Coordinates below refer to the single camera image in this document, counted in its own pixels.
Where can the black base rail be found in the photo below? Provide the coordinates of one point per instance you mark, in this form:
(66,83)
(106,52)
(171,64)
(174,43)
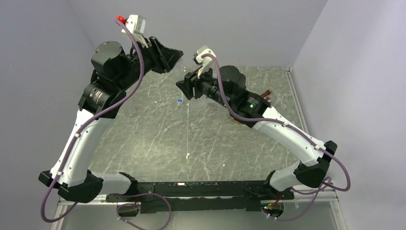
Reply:
(199,196)

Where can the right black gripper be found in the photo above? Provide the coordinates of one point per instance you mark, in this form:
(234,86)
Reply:
(186,85)

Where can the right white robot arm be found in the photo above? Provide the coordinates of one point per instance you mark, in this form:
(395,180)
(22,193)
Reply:
(314,156)

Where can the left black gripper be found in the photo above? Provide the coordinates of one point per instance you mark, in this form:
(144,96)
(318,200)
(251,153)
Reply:
(168,57)

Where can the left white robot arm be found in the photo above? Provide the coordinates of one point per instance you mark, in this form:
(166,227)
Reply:
(114,72)

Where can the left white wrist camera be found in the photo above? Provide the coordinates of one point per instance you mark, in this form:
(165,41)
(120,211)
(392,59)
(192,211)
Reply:
(135,24)

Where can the orange juice bottle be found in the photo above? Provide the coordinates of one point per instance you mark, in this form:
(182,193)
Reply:
(236,121)

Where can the clear plastic bottle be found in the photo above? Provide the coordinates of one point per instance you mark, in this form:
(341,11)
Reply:
(181,69)

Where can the brown pipe fitting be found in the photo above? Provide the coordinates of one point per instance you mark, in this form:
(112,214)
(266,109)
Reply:
(266,95)

